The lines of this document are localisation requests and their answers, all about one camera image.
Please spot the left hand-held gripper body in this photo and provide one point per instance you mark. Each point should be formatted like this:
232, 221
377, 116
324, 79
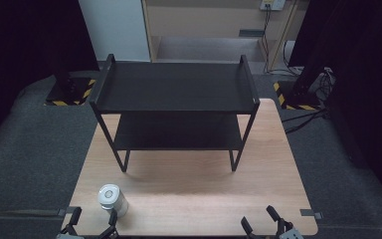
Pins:
69, 235

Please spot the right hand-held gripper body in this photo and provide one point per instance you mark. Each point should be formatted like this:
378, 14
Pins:
290, 234

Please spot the white cylindrical can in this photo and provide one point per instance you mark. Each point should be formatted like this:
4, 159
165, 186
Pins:
110, 196

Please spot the dark grey tape strip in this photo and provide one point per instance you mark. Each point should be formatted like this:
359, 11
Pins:
65, 211
310, 213

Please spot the black stand base striped tape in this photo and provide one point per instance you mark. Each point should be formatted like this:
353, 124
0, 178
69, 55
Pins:
295, 96
67, 92

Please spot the black two-tier shelf rack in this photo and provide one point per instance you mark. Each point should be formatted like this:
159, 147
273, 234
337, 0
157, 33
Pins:
179, 87

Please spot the dark curtain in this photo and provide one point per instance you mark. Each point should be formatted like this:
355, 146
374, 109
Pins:
364, 66
23, 49

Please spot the grey strip in cabinet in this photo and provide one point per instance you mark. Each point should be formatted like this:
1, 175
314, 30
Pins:
251, 33

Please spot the white panel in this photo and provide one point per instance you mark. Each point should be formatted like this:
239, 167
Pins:
116, 30

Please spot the white wall socket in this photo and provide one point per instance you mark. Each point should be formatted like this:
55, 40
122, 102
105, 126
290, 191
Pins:
273, 4

